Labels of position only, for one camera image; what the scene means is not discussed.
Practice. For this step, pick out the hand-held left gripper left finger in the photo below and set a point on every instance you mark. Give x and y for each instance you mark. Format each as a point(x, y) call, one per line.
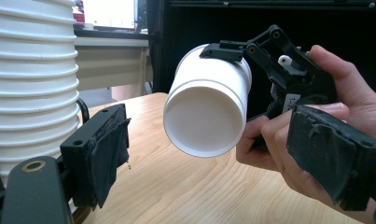
point(92, 155)

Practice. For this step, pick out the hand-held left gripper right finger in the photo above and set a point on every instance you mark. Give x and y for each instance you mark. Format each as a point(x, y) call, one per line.
point(331, 155)

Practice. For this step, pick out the white paper cup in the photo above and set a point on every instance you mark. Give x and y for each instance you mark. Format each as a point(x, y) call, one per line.
point(204, 121)

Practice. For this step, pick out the stack of white cups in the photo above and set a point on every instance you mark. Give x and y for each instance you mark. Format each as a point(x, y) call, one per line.
point(30, 77)

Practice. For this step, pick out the beige background desk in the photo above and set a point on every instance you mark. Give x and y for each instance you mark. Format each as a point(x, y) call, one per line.
point(111, 62)

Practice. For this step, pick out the bright computer monitor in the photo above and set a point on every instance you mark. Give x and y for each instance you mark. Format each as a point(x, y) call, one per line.
point(109, 14)

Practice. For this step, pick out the small red item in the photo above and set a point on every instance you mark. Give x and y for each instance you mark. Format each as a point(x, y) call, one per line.
point(79, 17)

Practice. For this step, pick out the black metal frame bar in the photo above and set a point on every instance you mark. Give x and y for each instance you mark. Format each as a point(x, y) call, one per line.
point(300, 4)

